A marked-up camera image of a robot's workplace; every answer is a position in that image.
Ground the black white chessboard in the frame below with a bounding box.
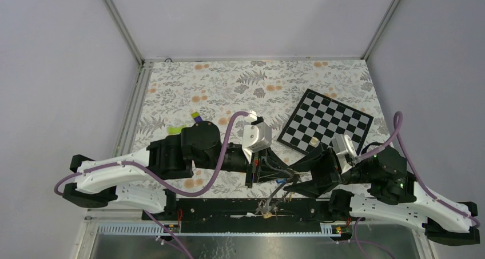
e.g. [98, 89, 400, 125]
[277, 89, 373, 154]

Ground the purple yellow marker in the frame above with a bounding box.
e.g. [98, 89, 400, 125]
[191, 112, 203, 122]

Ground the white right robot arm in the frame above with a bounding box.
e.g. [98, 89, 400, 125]
[284, 134, 480, 246]

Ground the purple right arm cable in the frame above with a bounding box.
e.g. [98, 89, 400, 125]
[356, 111, 478, 259]

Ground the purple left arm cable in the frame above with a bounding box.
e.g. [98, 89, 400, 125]
[53, 109, 255, 259]

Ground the green marker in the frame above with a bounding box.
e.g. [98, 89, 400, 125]
[168, 126, 184, 135]

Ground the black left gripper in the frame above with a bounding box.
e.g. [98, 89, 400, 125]
[195, 144, 295, 189]

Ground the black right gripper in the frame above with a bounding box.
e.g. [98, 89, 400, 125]
[281, 141, 375, 198]

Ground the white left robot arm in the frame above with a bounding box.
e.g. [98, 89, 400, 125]
[54, 111, 296, 220]

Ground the black front rail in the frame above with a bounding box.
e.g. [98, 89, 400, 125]
[152, 198, 352, 221]

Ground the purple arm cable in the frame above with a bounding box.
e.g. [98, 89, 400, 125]
[356, 111, 478, 259]
[53, 109, 255, 259]

